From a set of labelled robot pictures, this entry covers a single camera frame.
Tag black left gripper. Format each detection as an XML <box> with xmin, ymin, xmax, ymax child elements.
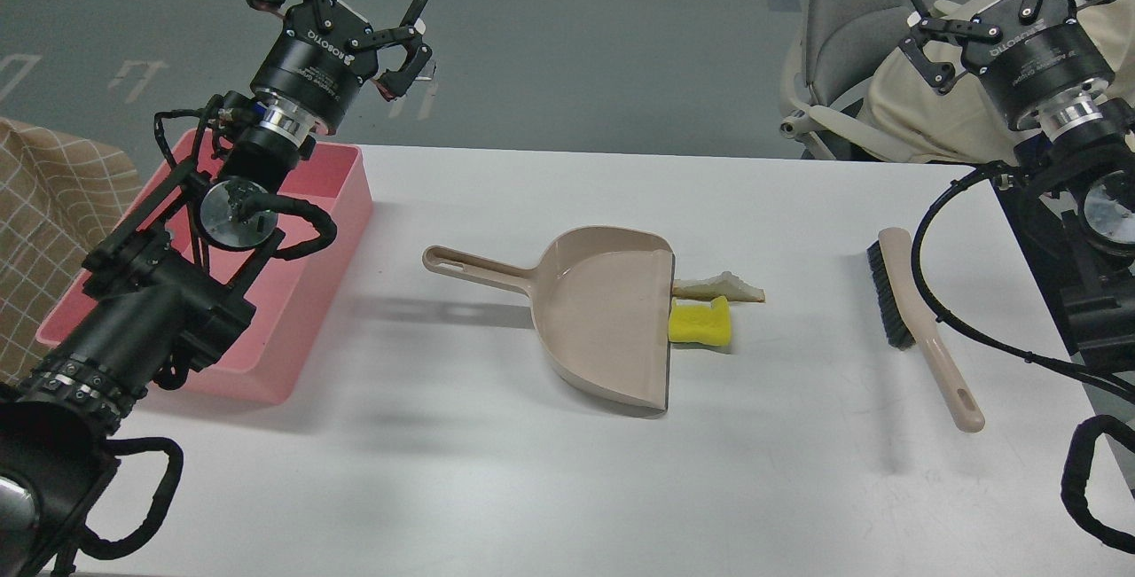
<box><xmin>247</xmin><ymin>0</ymin><xmax>434</xmax><ymax>136</ymax></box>

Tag beige hand brush black bristles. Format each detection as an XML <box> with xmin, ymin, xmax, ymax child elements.
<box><xmin>866</xmin><ymin>227</ymin><xmax>986</xmax><ymax>434</ymax></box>

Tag brown checkered cloth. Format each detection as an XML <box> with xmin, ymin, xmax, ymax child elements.
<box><xmin>1</xmin><ymin>118</ymin><xmax>141</xmax><ymax>387</ymax></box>

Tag yellow sponge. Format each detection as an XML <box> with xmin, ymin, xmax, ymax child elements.
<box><xmin>666</xmin><ymin>296</ymin><xmax>733</xmax><ymax>348</ymax></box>

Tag beige plastic dustpan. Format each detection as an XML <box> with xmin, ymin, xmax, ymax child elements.
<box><xmin>422</xmin><ymin>226</ymin><xmax>676</xmax><ymax>412</ymax></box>

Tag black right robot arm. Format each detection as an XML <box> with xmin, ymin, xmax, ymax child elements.
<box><xmin>868</xmin><ymin>0</ymin><xmax>1132</xmax><ymax>401</ymax></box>

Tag grey office chair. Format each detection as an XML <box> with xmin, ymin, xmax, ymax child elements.
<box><xmin>779</xmin><ymin>0</ymin><xmax>909</xmax><ymax>160</ymax></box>

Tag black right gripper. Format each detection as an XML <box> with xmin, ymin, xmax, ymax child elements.
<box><xmin>899</xmin><ymin>0</ymin><xmax>1115</xmax><ymax>132</ymax></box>

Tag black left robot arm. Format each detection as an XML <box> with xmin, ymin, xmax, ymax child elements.
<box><xmin>3</xmin><ymin>0</ymin><xmax>432</xmax><ymax>576</ymax></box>

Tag silver floor outlet plate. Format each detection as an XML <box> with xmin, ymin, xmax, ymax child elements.
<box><xmin>415</xmin><ymin>61</ymin><xmax>437</xmax><ymax>83</ymax></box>

